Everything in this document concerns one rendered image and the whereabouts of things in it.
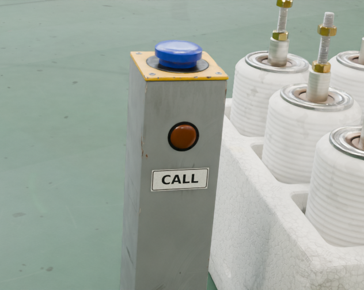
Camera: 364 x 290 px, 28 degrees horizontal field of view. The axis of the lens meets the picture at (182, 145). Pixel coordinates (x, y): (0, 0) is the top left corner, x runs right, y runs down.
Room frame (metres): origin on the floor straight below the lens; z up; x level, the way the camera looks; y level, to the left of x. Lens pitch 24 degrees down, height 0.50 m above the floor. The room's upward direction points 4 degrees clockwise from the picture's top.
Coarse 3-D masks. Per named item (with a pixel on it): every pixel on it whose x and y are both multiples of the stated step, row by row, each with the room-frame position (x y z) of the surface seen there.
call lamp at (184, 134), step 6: (180, 126) 0.55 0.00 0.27; (186, 126) 0.55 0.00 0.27; (174, 132) 0.55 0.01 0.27; (180, 132) 0.55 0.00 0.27; (186, 132) 0.55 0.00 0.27; (192, 132) 0.55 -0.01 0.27; (174, 138) 0.55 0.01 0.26; (180, 138) 0.55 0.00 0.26; (186, 138) 0.55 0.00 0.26; (192, 138) 0.55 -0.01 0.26; (174, 144) 0.55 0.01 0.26; (180, 144) 0.55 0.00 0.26; (186, 144) 0.55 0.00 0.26
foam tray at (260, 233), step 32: (224, 128) 0.78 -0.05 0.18; (224, 160) 0.73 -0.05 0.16; (256, 160) 0.70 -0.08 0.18; (224, 192) 0.72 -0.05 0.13; (256, 192) 0.63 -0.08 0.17; (288, 192) 0.63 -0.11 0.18; (224, 224) 0.71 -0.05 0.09; (256, 224) 0.62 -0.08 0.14; (288, 224) 0.56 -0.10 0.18; (224, 256) 0.70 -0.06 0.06; (256, 256) 0.61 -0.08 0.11; (288, 256) 0.55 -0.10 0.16; (320, 256) 0.51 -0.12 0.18; (352, 256) 0.52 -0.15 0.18; (224, 288) 0.69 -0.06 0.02; (256, 288) 0.60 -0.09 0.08; (288, 288) 0.54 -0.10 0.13; (320, 288) 0.50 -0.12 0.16; (352, 288) 0.51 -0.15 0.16
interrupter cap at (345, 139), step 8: (336, 128) 0.62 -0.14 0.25; (344, 128) 0.62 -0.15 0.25; (352, 128) 0.62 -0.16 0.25; (360, 128) 0.62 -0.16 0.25; (336, 136) 0.60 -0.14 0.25; (344, 136) 0.60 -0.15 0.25; (352, 136) 0.61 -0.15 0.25; (360, 136) 0.61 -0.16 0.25; (336, 144) 0.58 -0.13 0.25; (344, 144) 0.58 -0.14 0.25; (352, 144) 0.59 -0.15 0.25; (344, 152) 0.57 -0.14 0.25; (352, 152) 0.56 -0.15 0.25; (360, 152) 0.57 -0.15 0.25
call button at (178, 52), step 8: (168, 40) 0.60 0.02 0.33; (176, 40) 0.60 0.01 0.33; (160, 48) 0.58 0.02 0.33; (168, 48) 0.58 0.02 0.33; (176, 48) 0.58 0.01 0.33; (184, 48) 0.58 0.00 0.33; (192, 48) 0.58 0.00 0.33; (200, 48) 0.59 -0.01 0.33; (160, 56) 0.57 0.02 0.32; (168, 56) 0.57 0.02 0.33; (176, 56) 0.57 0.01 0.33; (184, 56) 0.57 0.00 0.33; (192, 56) 0.57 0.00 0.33; (200, 56) 0.58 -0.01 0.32; (168, 64) 0.57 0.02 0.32; (176, 64) 0.57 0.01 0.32; (184, 64) 0.57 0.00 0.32; (192, 64) 0.58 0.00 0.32
